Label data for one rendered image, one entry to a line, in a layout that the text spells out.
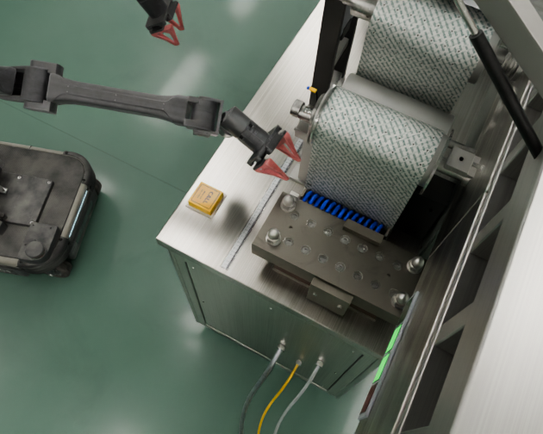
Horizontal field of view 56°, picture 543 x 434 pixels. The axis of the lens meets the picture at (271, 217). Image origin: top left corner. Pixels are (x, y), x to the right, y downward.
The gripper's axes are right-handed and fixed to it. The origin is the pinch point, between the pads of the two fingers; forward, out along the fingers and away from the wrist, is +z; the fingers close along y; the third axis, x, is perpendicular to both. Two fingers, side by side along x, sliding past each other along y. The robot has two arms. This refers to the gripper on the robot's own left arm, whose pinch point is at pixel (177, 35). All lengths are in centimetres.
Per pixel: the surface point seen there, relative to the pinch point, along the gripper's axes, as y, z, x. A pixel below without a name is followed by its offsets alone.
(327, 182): -44, 18, -44
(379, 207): -48, 24, -55
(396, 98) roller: -28, 11, -61
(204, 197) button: -44.3, 18.0, -9.0
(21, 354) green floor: -81, 63, 102
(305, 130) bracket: -33, 11, -40
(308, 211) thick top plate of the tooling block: -49, 22, -38
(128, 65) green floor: 74, 63, 102
